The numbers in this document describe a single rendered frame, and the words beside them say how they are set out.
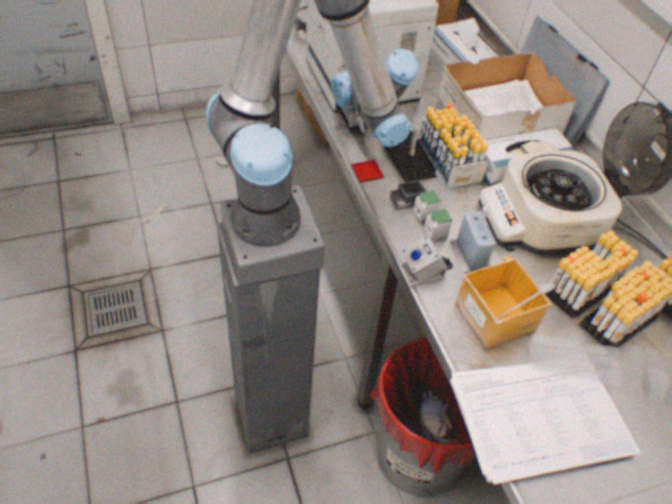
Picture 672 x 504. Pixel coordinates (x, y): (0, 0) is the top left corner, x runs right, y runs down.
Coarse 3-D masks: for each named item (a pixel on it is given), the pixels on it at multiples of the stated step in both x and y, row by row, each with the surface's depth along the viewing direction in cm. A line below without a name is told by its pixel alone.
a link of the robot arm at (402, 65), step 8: (392, 56) 143; (400, 56) 143; (408, 56) 144; (392, 64) 142; (400, 64) 143; (408, 64) 143; (416, 64) 144; (392, 72) 143; (400, 72) 142; (408, 72) 143; (416, 72) 144; (392, 80) 145; (400, 80) 144; (408, 80) 144; (400, 88) 147; (400, 96) 154
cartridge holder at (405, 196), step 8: (400, 184) 163; (408, 184) 164; (416, 184) 165; (392, 192) 164; (400, 192) 163; (408, 192) 164; (416, 192) 164; (424, 192) 161; (400, 200) 162; (408, 200) 161
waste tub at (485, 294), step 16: (480, 272) 138; (496, 272) 141; (512, 272) 142; (464, 288) 137; (480, 288) 143; (496, 288) 146; (512, 288) 144; (528, 288) 138; (464, 304) 139; (480, 304) 133; (496, 304) 143; (512, 304) 144; (528, 304) 140; (544, 304) 133; (480, 320) 135; (496, 320) 129; (512, 320) 131; (528, 320) 134; (480, 336) 137; (496, 336) 133; (512, 336) 137
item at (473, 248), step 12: (468, 216) 148; (480, 216) 148; (468, 228) 147; (456, 240) 155; (468, 240) 148; (480, 240) 143; (492, 240) 143; (456, 252) 152; (468, 252) 148; (480, 252) 144; (492, 252) 145; (468, 264) 149; (480, 264) 148
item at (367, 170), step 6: (360, 162) 171; (366, 162) 172; (372, 162) 172; (354, 168) 169; (360, 168) 170; (366, 168) 171; (372, 168) 171; (378, 168) 170; (360, 174) 169; (366, 174) 169; (372, 174) 169; (378, 174) 169; (360, 180) 167; (366, 180) 167
